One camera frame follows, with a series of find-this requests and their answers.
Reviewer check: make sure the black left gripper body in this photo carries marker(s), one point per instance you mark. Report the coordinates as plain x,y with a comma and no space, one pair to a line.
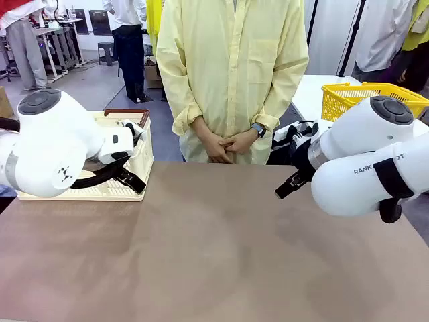
115,167

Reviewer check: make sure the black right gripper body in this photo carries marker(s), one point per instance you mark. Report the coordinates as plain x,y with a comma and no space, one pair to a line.
303,154

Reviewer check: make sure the person's left forearm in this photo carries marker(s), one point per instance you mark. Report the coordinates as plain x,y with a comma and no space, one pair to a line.
264,122

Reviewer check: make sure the person's right forearm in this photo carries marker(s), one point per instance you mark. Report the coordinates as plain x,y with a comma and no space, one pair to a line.
187,119

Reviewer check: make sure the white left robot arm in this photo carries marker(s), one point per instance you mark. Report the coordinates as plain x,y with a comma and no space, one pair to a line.
50,141

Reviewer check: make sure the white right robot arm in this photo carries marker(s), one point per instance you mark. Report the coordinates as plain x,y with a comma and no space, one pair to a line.
352,188

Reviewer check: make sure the yellow plastic basket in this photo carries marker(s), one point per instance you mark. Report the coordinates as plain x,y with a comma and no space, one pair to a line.
338,100

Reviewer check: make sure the person's left hand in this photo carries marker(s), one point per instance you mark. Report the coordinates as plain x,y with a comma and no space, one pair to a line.
243,142

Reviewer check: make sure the person's right hand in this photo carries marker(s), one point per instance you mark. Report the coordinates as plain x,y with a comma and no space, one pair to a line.
209,144

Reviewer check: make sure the wristwatch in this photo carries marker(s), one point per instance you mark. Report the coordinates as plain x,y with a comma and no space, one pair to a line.
259,130

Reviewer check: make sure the white side table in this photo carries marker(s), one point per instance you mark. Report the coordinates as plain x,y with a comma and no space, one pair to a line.
308,94

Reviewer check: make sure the brown cardboard box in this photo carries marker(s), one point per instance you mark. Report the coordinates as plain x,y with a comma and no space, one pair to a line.
152,75

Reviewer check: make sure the grey plastic stool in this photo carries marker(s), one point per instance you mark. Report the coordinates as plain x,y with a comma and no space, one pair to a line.
107,53

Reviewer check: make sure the person in pale yellow shirt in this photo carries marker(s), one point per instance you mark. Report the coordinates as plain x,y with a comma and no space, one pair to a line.
228,67

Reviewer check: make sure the person in white shirt dark trousers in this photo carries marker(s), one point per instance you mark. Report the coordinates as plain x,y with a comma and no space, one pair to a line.
130,50

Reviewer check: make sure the black tripod pole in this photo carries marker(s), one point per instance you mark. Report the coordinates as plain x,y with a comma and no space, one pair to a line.
350,43

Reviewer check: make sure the thin black stand pole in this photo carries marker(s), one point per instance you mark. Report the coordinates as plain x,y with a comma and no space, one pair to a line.
311,23

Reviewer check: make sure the grey workshop desk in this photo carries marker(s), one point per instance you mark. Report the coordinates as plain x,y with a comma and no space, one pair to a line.
60,43

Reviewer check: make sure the person in white shirt grey trousers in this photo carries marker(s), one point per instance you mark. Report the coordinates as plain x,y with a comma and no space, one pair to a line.
378,33

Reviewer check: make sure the office chair base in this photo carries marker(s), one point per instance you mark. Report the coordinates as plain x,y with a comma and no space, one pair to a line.
8,73

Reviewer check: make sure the person in red top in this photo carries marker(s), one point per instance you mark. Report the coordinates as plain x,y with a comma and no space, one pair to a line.
23,50

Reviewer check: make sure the person in bright yellow top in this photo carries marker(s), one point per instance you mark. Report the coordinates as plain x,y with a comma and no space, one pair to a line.
154,16

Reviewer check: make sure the person in yellow-green vest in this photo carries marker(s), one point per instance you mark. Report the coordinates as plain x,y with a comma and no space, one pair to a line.
417,33

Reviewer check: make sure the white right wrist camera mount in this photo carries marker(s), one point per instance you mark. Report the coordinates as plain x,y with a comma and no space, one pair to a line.
285,132

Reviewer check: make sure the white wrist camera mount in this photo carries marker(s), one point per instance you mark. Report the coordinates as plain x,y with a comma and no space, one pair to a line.
129,124
285,132

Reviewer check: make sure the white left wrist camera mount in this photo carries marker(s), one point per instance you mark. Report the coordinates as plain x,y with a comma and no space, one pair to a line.
129,124

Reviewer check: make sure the black wall panel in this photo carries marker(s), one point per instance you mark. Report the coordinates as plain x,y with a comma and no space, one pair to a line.
82,21
100,21

